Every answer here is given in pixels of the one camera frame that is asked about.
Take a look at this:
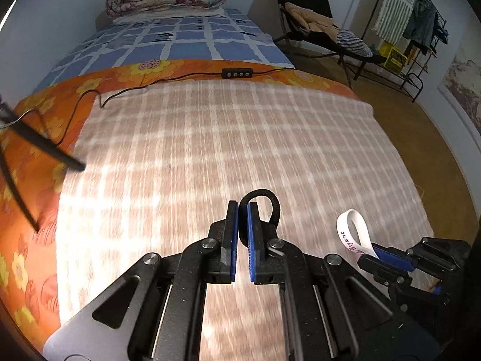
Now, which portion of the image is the striped cloth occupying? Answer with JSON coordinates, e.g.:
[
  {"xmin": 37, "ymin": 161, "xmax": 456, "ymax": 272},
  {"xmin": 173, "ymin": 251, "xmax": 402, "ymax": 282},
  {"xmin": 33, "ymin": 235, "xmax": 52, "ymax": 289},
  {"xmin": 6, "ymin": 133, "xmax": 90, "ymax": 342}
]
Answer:
[{"xmin": 335, "ymin": 28, "xmax": 373, "ymax": 58}]

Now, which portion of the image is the black hair tie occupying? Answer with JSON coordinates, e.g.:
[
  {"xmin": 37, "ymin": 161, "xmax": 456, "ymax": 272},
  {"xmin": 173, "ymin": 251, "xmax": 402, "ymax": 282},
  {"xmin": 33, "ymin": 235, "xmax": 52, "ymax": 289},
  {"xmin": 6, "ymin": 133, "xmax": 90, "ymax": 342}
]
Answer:
[{"xmin": 239, "ymin": 189, "xmax": 280, "ymax": 247}]

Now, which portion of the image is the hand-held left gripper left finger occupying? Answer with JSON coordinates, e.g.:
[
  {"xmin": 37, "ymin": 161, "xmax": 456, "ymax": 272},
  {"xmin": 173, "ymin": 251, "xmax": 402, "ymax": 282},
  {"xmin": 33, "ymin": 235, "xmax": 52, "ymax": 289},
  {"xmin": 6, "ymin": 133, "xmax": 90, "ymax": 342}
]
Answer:
[{"xmin": 43, "ymin": 200, "xmax": 240, "ymax": 361}]

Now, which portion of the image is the dark jacket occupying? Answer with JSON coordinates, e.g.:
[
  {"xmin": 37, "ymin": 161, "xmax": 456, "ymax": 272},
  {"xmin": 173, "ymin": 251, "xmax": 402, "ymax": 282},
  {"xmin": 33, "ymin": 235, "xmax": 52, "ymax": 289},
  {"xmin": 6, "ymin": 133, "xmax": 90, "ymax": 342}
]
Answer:
[{"xmin": 404, "ymin": 0, "xmax": 449, "ymax": 55}]

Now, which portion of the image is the black tripod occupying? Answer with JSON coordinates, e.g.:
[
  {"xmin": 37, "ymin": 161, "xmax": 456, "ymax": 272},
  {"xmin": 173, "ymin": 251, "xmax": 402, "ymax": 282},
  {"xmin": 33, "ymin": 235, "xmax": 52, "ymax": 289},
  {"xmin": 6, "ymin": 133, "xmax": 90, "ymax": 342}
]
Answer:
[{"xmin": 0, "ymin": 94, "xmax": 86, "ymax": 232}]

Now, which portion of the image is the beige garment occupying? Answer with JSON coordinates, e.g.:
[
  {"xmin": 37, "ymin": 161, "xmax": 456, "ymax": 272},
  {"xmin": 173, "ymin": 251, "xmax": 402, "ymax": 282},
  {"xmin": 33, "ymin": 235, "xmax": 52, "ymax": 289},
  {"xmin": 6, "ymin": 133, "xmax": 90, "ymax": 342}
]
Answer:
[{"xmin": 284, "ymin": 2, "xmax": 341, "ymax": 32}]

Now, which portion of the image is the beige plaid blanket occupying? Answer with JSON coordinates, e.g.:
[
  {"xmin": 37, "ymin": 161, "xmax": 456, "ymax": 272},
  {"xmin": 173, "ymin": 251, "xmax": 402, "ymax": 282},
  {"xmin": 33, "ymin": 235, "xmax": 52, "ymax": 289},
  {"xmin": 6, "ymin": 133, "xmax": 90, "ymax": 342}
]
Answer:
[{"xmin": 43, "ymin": 81, "xmax": 437, "ymax": 350}]

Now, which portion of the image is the yellow crate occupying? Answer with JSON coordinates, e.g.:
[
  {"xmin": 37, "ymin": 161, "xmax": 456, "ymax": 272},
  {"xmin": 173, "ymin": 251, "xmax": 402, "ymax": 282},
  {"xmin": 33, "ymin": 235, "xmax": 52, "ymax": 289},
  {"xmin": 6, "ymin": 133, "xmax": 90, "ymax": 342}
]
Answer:
[{"xmin": 379, "ymin": 41, "xmax": 408, "ymax": 74}]

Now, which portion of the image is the black drying rack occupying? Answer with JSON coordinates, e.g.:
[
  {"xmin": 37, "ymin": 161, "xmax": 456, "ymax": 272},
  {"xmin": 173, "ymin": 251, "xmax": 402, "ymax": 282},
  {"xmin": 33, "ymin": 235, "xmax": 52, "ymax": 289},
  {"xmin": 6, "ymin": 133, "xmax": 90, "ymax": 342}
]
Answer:
[{"xmin": 370, "ymin": 0, "xmax": 450, "ymax": 103}]

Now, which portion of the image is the orange floral bedsheet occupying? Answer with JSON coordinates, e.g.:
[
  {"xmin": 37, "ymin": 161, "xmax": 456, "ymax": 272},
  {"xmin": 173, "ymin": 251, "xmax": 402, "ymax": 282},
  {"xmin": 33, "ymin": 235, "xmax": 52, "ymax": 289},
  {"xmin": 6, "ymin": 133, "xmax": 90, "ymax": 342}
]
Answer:
[{"xmin": 0, "ymin": 59, "xmax": 361, "ymax": 347}]

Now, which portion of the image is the wall poster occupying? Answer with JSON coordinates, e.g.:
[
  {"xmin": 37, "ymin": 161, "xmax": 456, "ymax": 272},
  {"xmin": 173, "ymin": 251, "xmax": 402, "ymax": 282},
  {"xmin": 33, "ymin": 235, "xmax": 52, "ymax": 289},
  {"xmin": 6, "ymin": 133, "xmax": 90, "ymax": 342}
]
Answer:
[{"xmin": 438, "ymin": 54, "xmax": 481, "ymax": 136}]

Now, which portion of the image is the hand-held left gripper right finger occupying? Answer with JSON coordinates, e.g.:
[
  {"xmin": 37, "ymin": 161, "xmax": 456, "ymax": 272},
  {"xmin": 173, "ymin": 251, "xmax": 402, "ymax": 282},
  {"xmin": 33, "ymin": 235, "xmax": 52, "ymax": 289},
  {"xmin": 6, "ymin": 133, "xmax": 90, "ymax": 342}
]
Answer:
[{"xmin": 246, "ymin": 202, "xmax": 440, "ymax": 361}]

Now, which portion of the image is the black cable with controller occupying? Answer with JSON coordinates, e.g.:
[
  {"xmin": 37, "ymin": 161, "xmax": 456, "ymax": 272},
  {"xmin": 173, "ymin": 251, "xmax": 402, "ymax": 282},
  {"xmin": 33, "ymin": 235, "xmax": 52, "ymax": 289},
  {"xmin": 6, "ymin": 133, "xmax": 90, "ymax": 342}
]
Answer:
[{"xmin": 56, "ymin": 66, "xmax": 294, "ymax": 147}]

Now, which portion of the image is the white ribbon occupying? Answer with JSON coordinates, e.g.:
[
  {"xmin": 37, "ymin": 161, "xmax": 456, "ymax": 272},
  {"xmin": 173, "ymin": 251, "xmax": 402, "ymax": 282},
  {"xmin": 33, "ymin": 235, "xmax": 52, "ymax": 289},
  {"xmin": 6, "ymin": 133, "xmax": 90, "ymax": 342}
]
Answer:
[{"xmin": 337, "ymin": 209, "xmax": 378, "ymax": 258}]

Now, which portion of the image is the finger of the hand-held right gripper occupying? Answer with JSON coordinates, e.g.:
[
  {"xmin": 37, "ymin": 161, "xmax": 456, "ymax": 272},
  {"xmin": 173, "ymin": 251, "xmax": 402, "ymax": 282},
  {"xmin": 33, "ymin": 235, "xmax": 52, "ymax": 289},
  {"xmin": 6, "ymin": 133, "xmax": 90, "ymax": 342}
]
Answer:
[
  {"xmin": 372, "ymin": 245, "xmax": 416, "ymax": 273},
  {"xmin": 358, "ymin": 256, "xmax": 414, "ymax": 287}
]

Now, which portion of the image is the blue checked bed cover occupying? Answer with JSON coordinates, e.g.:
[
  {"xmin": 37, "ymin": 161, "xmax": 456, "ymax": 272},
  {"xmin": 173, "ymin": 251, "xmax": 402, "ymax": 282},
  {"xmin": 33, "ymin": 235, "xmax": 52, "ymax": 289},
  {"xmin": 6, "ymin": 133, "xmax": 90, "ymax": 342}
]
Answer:
[{"xmin": 32, "ymin": 8, "xmax": 294, "ymax": 93}]

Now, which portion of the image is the striped towel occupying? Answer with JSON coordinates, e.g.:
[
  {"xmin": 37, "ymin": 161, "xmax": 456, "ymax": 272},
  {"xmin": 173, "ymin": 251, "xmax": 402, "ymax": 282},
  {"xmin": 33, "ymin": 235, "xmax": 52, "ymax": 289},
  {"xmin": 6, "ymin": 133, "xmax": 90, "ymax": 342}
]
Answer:
[{"xmin": 374, "ymin": 0, "xmax": 419, "ymax": 42}]

